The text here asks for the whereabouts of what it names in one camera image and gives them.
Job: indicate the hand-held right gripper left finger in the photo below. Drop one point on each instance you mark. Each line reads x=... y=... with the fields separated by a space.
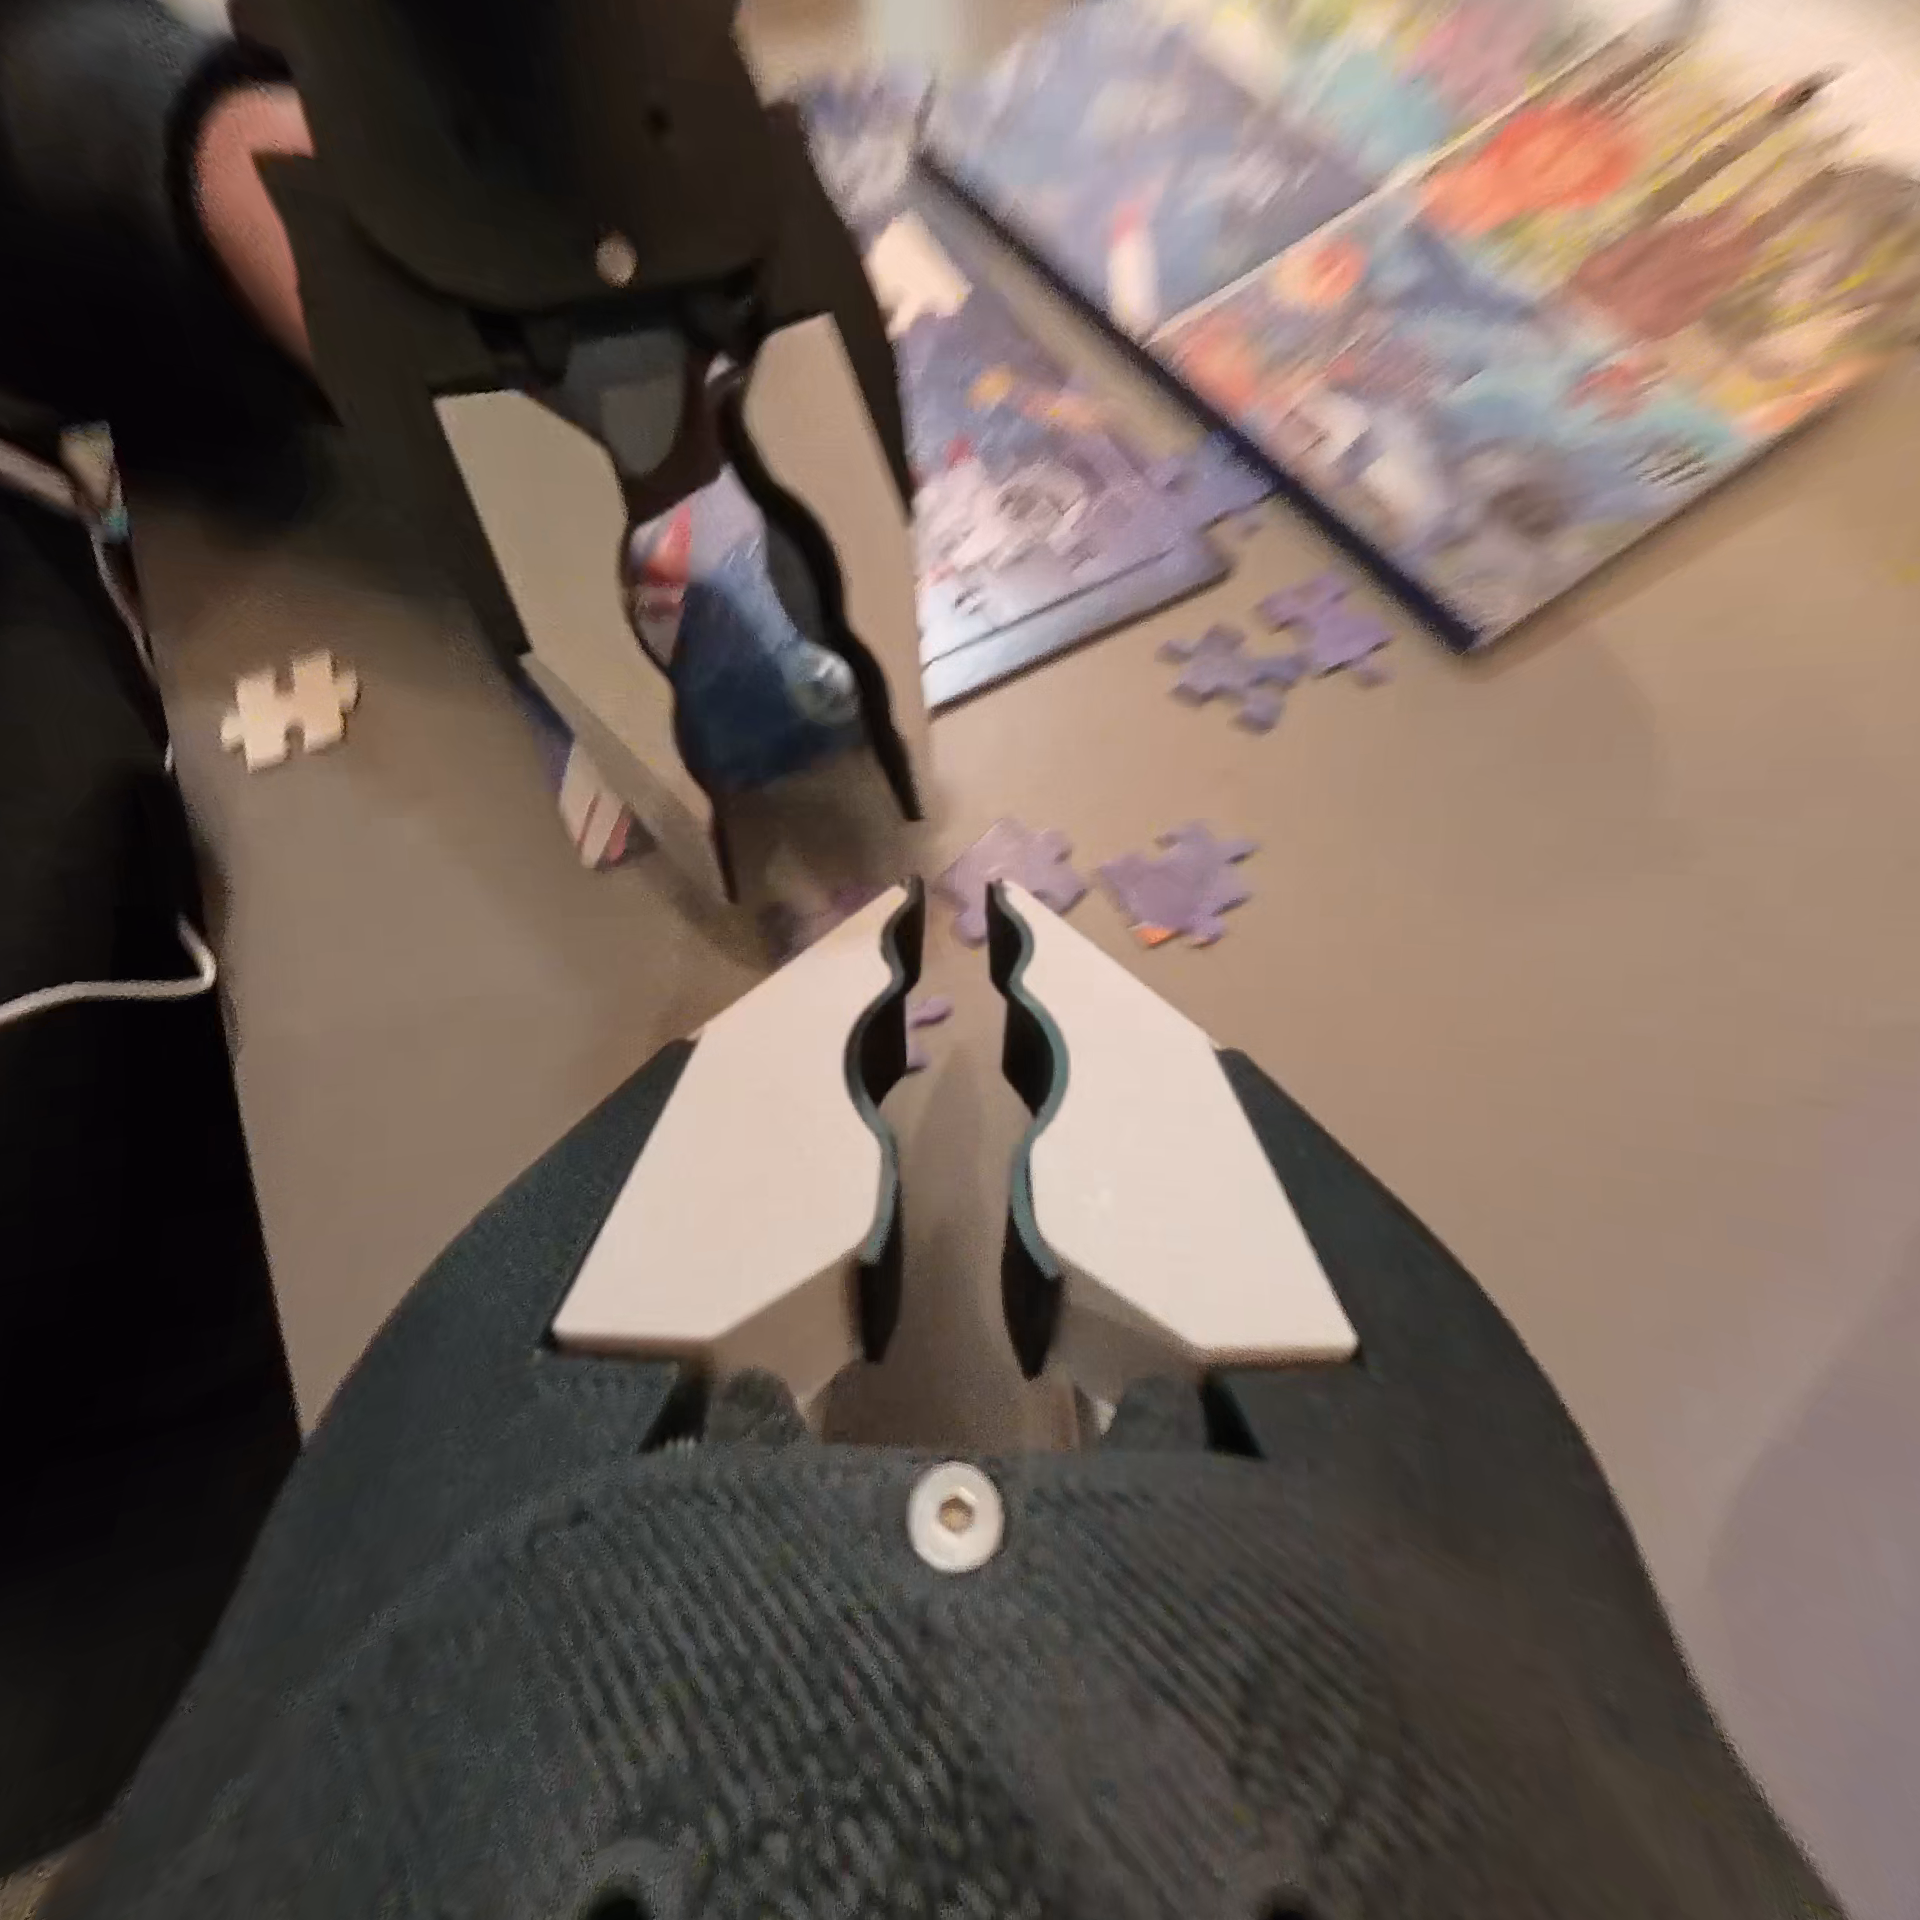
x=704 y=1187

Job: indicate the white puzzle piece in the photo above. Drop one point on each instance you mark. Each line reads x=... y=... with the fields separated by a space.
x=296 y=715

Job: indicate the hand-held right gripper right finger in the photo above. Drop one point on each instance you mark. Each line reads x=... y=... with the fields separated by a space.
x=1186 y=1201

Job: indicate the purple puzzle piece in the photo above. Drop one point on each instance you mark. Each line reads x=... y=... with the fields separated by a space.
x=921 y=1029

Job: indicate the person's black jacket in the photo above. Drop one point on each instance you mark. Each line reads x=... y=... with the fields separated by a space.
x=105 y=1201

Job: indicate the person's left hand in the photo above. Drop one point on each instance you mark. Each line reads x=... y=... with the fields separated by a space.
x=240 y=225

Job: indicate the person's left forearm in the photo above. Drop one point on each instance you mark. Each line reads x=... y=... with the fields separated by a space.
x=89 y=180

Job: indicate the space jigsaw puzzle board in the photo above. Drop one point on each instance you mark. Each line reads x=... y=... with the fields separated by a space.
x=1051 y=496

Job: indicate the group of loose puzzle pieces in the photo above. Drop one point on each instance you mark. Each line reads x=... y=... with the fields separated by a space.
x=1176 y=885

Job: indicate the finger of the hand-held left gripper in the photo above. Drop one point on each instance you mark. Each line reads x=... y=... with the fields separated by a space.
x=555 y=542
x=834 y=436

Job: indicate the illustrated puzzle box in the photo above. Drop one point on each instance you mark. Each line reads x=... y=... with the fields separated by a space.
x=1427 y=300

